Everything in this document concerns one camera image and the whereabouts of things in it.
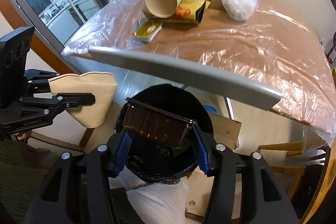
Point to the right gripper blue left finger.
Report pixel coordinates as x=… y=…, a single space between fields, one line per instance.
x=122 y=152

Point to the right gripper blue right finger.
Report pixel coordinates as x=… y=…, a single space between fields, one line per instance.
x=201 y=149

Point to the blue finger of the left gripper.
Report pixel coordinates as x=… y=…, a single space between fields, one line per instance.
x=74 y=100

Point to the brown paper bag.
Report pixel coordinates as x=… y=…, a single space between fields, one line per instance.
x=101 y=84

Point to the dark plastic tray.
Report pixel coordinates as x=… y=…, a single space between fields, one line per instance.
x=156 y=124

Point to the yellow biscuit packet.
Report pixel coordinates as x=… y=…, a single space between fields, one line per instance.
x=189 y=12

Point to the black trash bin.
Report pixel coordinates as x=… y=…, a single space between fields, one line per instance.
x=160 y=151

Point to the operator hand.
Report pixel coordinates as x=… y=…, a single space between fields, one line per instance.
x=23 y=136

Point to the wooden chair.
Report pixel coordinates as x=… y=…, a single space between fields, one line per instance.
x=307 y=168

